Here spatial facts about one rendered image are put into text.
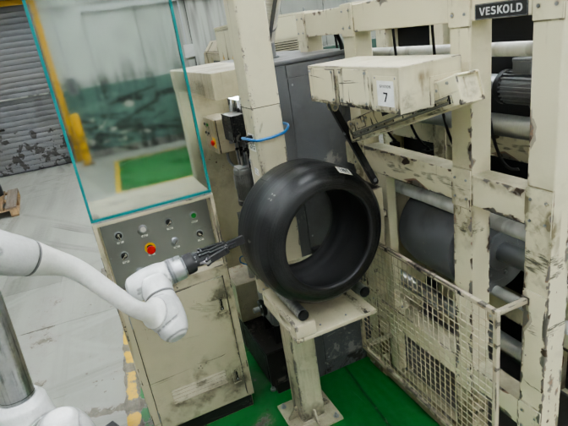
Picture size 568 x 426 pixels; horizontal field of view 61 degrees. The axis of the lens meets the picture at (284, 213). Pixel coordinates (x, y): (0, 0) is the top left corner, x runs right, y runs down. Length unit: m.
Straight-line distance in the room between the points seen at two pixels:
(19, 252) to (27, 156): 9.54
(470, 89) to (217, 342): 1.73
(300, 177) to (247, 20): 0.64
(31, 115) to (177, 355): 8.64
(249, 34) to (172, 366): 1.62
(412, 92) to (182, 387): 1.86
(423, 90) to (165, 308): 1.07
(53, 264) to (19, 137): 9.44
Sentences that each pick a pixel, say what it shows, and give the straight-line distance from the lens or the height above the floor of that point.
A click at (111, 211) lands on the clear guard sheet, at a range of 2.26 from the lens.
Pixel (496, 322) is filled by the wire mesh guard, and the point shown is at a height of 0.96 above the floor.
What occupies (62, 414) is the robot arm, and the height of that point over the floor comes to 1.01.
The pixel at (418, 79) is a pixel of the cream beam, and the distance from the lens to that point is 1.59.
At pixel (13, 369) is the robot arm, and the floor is 1.14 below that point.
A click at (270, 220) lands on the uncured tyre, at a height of 1.32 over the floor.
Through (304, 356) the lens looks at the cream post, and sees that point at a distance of 2.50.
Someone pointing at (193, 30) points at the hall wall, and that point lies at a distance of 10.77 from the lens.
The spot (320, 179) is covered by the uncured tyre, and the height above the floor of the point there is 1.41.
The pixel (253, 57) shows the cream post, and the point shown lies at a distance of 1.98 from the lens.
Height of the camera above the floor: 1.94
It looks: 21 degrees down
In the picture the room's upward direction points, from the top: 9 degrees counter-clockwise
